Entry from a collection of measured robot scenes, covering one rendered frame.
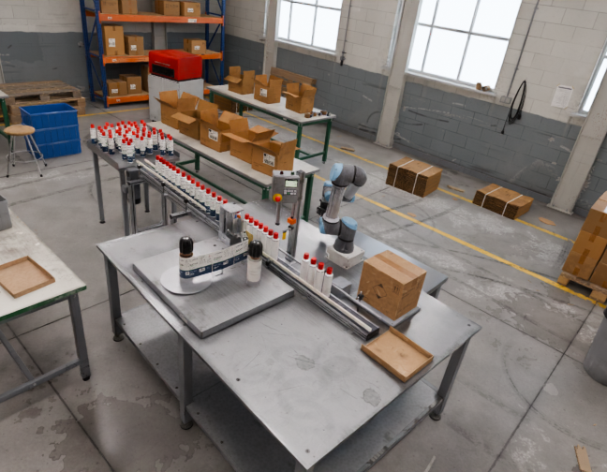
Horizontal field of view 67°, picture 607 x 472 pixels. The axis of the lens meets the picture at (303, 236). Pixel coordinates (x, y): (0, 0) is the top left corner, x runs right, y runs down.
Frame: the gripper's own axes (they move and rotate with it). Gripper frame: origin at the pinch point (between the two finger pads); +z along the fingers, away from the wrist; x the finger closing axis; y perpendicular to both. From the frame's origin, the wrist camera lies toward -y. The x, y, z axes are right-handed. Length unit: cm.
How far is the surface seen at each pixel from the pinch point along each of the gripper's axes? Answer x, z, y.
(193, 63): -205, -17, 487
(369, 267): 41, -17, -72
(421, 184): -326, 77, 94
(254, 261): 90, -13, -23
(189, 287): 122, 4, -3
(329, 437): 130, 10, -124
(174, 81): -168, 10, 486
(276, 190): 58, -44, -3
